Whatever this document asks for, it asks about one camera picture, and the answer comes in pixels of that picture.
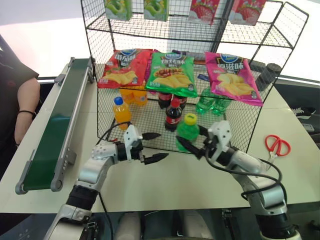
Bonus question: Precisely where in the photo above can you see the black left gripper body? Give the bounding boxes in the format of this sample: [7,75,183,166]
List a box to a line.
[132,139,146,164]

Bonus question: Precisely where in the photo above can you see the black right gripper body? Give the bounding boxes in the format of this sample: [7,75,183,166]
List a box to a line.
[203,138,219,161]

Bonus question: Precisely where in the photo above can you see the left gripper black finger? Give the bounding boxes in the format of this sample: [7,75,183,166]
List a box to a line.
[141,132,162,142]
[144,152,170,166]

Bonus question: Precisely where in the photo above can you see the green soda bottle yellow cap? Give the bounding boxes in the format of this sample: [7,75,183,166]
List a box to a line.
[175,112,201,153]

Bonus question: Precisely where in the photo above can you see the green conveyor belt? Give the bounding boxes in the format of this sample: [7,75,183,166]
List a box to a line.
[14,56,96,195]

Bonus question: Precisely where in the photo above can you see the cola bottle red cap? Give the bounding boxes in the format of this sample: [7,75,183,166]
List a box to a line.
[164,97,184,133]

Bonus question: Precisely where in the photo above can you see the orange soda bottle blue cap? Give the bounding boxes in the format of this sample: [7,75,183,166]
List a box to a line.
[112,96,133,131]

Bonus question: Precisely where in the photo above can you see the pink chips bag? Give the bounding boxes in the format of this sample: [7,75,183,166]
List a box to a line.
[204,51,265,108]

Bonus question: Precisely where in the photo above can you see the green chips bag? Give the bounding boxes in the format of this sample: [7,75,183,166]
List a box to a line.
[144,51,199,99]

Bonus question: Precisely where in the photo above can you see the red chips bag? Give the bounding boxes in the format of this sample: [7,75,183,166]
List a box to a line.
[96,48,154,89]

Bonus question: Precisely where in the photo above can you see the white rounded shape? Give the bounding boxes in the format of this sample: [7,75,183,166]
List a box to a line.
[116,212,144,240]
[179,209,214,240]

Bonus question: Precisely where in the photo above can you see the black ribbed cylinder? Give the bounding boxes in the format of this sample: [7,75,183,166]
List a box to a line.
[249,60,267,76]
[256,63,283,92]

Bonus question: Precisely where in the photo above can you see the black sneaker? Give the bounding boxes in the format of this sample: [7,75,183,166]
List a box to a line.
[291,106,319,117]

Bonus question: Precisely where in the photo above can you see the black wrist band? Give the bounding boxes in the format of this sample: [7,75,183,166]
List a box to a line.
[17,109,38,117]

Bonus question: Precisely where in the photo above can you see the red strawberry drink carton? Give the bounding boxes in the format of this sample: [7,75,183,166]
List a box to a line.
[187,0,221,26]
[228,0,267,27]

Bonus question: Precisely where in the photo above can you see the green drink carton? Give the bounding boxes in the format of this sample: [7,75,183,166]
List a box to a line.
[143,0,171,22]
[104,0,133,22]

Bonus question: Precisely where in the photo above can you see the person in black shirt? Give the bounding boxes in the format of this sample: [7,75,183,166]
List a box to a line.
[0,34,41,176]

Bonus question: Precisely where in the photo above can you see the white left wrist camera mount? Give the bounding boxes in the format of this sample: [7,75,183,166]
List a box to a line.
[123,124,144,161]

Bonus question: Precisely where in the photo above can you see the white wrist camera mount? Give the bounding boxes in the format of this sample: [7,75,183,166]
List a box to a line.
[123,124,144,161]
[207,120,232,161]

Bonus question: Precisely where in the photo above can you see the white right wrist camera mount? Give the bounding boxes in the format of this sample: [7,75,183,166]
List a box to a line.
[207,120,232,161]

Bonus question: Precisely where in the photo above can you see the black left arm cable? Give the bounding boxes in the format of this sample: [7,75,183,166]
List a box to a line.
[94,121,133,240]

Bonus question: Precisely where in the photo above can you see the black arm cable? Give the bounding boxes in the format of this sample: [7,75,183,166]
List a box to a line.
[94,121,133,240]
[204,149,288,201]

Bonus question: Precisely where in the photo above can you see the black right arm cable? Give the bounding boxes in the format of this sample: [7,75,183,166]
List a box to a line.
[204,149,288,201]

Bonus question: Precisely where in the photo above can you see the black wire mesh rack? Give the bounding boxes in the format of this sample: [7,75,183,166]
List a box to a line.
[80,0,309,154]

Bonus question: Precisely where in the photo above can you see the red handled scissors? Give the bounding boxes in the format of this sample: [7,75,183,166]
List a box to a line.
[264,134,292,166]

